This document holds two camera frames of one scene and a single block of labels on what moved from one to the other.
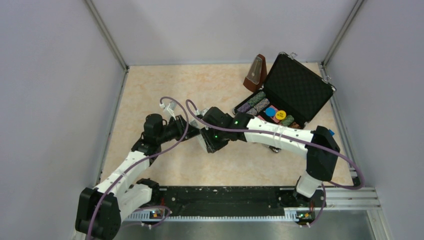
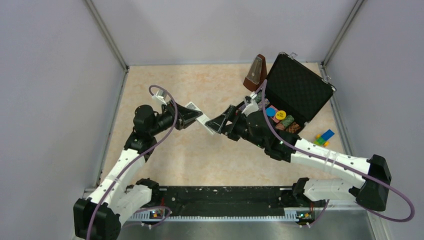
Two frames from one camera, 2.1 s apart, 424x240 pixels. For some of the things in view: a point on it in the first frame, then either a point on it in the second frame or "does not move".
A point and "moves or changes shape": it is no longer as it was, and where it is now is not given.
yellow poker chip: [280, 115] does not move
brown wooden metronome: [257, 74] does not move
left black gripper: [181, 124] → [185, 116]
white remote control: [202, 143] moves or changes shape
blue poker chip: [270, 111] does not move
